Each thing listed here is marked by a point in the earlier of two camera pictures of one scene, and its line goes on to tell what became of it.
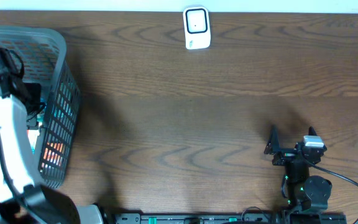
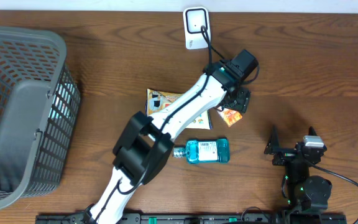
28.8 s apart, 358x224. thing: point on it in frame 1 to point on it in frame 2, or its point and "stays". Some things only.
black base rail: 261,218 stays
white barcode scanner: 196,25 stays
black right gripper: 273,147 stays
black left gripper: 28,89 to 244,96
